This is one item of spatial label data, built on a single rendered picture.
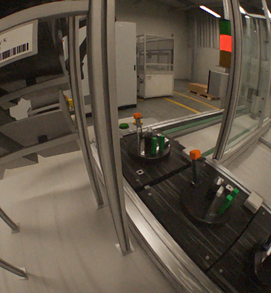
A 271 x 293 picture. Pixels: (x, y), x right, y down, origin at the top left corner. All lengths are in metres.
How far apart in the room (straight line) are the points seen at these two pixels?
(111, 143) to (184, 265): 0.25
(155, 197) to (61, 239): 0.29
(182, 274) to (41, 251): 0.36
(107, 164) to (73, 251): 0.32
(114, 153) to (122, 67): 3.48
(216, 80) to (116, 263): 0.53
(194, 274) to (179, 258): 0.05
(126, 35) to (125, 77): 1.07
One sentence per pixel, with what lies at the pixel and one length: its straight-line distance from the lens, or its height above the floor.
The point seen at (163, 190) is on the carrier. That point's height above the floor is 0.97.
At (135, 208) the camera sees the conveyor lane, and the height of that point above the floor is 0.95.
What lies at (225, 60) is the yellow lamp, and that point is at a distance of 0.46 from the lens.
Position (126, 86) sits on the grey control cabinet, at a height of 0.59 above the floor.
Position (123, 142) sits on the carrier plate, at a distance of 0.54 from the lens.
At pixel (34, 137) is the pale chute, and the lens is 0.33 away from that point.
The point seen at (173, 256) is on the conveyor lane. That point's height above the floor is 0.95.
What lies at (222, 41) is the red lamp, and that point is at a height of 1.34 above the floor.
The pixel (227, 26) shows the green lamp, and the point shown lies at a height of 1.39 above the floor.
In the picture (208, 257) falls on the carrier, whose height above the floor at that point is 0.97.
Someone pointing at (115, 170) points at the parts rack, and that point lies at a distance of 0.17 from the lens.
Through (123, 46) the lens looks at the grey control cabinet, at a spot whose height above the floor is 1.59.
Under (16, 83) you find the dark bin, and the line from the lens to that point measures 0.31.
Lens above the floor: 1.25
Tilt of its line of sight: 33 degrees down
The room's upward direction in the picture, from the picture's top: 1 degrees counter-clockwise
